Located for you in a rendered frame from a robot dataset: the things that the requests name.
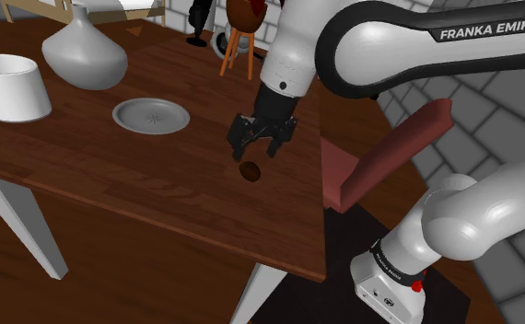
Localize brown wooden table white legs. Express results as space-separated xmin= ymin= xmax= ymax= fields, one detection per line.
xmin=0 ymin=17 xmax=327 ymax=324

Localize black stand with round foot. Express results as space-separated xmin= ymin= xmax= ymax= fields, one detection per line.
xmin=185 ymin=0 xmax=219 ymax=49

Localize light wooden frame furniture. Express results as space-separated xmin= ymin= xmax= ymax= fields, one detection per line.
xmin=0 ymin=0 xmax=168 ymax=27

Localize grey bulbous vase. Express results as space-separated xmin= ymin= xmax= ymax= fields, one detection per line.
xmin=41 ymin=3 xmax=129 ymax=91

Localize white mug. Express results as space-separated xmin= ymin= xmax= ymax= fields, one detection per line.
xmin=0 ymin=53 xmax=53 ymax=123

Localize wooden stool orange legs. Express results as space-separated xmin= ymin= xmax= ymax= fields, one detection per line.
xmin=218 ymin=0 xmax=270 ymax=81

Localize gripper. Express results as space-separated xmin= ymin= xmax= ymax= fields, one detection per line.
xmin=226 ymin=82 xmax=300 ymax=163

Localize white round object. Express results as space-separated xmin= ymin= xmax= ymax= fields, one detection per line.
xmin=210 ymin=28 xmax=251 ymax=62

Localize brown egg-shaped object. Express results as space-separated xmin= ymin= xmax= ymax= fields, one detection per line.
xmin=238 ymin=161 xmax=263 ymax=183

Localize grey round plate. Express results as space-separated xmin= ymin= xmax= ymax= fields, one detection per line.
xmin=111 ymin=98 xmax=192 ymax=136

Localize red chair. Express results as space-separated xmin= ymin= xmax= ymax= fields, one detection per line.
xmin=320 ymin=98 xmax=454 ymax=214

